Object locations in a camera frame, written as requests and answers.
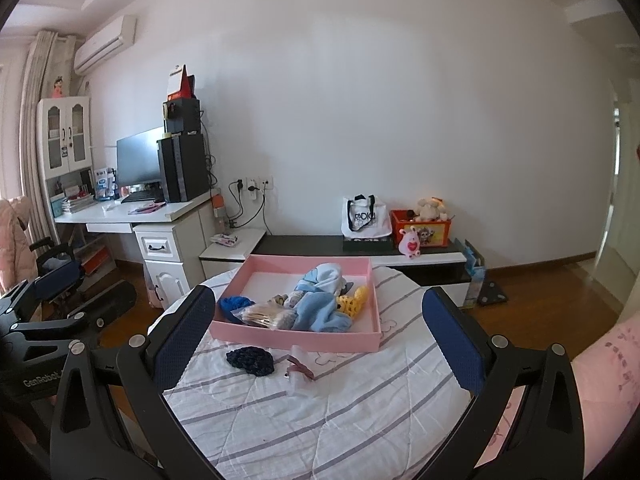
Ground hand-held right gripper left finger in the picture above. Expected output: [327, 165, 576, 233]
[50, 285, 217, 480]

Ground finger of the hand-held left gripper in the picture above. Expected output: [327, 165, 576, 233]
[7, 280, 137, 357]
[0, 261, 85, 322]

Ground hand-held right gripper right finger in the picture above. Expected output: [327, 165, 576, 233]
[421, 286, 586, 480]

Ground clear bag of cotton swabs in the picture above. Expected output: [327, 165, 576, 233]
[235, 302, 296, 332]

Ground yellow crochet toy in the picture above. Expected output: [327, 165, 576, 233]
[336, 285, 371, 317]

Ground pink shallow box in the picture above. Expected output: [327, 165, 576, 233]
[209, 254, 383, 353]

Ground light blue baby clothes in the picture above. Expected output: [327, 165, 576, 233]
[287, 262, 358, 333]

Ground black office chair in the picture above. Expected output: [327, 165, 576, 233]
[27, 239, 121, 311]

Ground orange storage box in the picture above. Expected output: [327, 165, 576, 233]
[82, 247, 108, 276]

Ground pink padded coat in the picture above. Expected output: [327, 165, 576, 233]
[0, 197, 33, 296]

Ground blue scrunchie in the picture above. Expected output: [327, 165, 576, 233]
[218, 294, 256, 325]

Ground black bathroom scale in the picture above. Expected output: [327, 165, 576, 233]
[476, 282, 510, 306]

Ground navy scrunchie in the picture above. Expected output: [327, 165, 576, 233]
[226, 346, 276, 377]

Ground light blue carton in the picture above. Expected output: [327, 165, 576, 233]
[462, 239, 487, 308]

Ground white desk with drawers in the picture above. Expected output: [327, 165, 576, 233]
[54, 192, 221, 311]

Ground stack of books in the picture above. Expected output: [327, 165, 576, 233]
[50, 192, 96, 216]

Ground blue and white carton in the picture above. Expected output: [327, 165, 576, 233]
[94, 167, 117, 200]

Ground pink heart plush toy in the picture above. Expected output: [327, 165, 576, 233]
[397, 226, 422, 259]

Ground red toy box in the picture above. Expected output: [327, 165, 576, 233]
[389, 209, 452, 248]

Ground white low side cabinet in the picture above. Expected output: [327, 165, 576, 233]
[199, 228, 267, 281]

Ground beige plush toy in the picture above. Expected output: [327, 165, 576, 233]
[411, 196, 448, 222]

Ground white glass-door cabinet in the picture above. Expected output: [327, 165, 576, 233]
[36, 96, 95, 181]

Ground black computer monitor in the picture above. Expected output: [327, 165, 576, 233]
[116, 126, 166, 186]

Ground white striped quilt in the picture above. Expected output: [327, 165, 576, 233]
[147, 262, 481, 480]

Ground black low bench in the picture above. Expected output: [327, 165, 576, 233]
[250, 235, 473, 301]

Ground white tote bag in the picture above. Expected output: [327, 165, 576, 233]
[341, 195, 393, 239]

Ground black computer tower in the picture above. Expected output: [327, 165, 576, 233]
[156, 132, 210, 203]

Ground pink printed cloth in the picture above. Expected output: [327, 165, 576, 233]
[470, 310, 640, 480]

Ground black speaker box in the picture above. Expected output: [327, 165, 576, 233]
[162, 98, 202, 135]

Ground red and white calendar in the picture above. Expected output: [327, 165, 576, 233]
[167, 64, 197, 101]

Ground white air conditioner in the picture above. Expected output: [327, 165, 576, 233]
[74, 15, 137, 73]

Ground black power cable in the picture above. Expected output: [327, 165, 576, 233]
[227, 180, 266, 231]

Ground white wall sockets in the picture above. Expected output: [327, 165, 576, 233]
[235, 175, 275, 192]

